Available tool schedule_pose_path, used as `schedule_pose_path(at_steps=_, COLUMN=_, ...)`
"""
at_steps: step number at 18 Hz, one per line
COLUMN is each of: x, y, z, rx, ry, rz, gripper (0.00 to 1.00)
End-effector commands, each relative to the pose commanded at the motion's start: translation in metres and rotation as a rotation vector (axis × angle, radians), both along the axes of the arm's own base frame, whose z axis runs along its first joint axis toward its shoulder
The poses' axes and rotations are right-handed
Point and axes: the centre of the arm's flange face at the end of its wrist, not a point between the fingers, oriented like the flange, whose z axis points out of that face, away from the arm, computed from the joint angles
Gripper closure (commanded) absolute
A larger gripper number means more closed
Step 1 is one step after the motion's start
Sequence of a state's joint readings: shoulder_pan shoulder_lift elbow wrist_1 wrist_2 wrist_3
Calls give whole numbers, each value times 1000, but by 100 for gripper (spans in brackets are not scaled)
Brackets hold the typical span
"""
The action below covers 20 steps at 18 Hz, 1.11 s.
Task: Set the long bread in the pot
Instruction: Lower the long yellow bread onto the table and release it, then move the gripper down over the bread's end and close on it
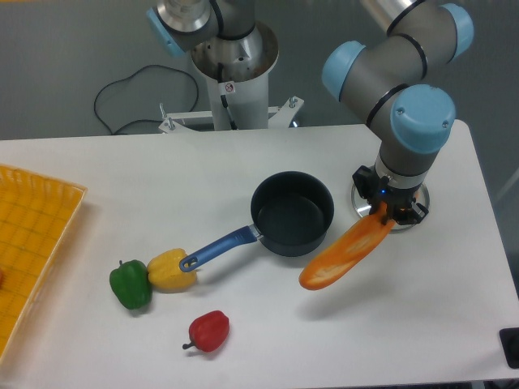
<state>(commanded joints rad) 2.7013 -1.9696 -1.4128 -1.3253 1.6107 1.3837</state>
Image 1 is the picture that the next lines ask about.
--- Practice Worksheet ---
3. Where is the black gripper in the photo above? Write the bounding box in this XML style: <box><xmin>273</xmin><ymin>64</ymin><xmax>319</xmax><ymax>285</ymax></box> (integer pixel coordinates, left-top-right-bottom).
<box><xmin>352</xmin><ymin>165</ymin><xmax>429</xmax><ymax>225</ymax></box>

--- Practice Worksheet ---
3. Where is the long orange bread loaf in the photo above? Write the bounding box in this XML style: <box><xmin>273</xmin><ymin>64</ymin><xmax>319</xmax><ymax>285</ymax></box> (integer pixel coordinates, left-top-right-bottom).
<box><xmin>298</xmin><ymin>205</ymin><xmax>396</xmax><ymax>291</ymax></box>

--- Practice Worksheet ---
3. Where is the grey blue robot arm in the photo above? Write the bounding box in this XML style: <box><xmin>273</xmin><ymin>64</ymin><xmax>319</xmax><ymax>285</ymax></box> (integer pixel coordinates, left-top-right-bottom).
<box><xmin>147</xmin><ymin>1</ymin><xmax>474</xmax><ymax>226</ymax></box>

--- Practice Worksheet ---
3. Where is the round silver table grommet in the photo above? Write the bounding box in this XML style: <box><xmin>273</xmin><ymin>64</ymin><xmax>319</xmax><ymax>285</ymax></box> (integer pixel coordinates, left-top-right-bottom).
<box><xmin>350</xmin><ymin>183</ymin><xmax>431</xmax><ymax>234</ymax></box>

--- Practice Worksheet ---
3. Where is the black object at table edge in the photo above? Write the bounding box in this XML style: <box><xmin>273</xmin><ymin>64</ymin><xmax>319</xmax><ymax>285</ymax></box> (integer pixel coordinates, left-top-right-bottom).
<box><xmin>499</xmin><ymin>327</ymin><xmax>519</xmax><ymax>370</ymax></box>

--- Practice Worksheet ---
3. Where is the red bell pepper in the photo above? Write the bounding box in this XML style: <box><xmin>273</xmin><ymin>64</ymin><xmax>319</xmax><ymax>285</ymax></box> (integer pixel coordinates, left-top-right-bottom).
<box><xmin>182</xmin><ymin>310</ymin><xmax>230</xmax><ymax>353</ymax></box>

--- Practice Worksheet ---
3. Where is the yellow bell pepper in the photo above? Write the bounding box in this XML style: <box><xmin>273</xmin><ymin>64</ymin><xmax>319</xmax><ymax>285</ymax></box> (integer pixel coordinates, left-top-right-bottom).
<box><xmin>147</xmin><ymin>248</ymin><xmax>198</xmax><ymax>292</ymax></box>

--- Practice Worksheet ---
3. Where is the green bell pepper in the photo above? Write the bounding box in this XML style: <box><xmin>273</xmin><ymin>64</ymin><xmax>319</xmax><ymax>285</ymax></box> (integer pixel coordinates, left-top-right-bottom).
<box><xmin>109</xmin><ymin>259</ymin><xmax>152</xmax><ymax>310</ymax></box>

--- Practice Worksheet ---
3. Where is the yellow woven basket tray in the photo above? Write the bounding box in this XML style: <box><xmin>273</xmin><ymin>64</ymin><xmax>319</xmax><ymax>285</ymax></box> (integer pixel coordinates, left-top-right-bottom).
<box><xmin>1</xmin><ymin>165</ymin><xmax>88</xmax><ymax>357</ymax></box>

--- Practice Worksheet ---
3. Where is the dark pot with blue handle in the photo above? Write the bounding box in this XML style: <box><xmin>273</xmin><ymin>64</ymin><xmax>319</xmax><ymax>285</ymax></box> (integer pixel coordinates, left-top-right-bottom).
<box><xmin>179</xmin><ymin>171</ymin><xmax>334</xmax><ymax>273</ymax></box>

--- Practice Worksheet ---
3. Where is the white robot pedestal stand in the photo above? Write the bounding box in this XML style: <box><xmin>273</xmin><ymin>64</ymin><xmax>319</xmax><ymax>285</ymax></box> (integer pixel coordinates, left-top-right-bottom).
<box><xmin>159</xmin><ymin>21</ymin><xmax>304</xmax><ymax>133</ymax></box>

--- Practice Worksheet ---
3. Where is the black cable on floor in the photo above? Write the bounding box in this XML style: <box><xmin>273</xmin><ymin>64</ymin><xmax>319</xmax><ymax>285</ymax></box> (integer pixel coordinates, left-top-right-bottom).
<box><xmin>93</xmin><ymin>64</ymin><xmax>199</xmax><ymax>135</ymax></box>

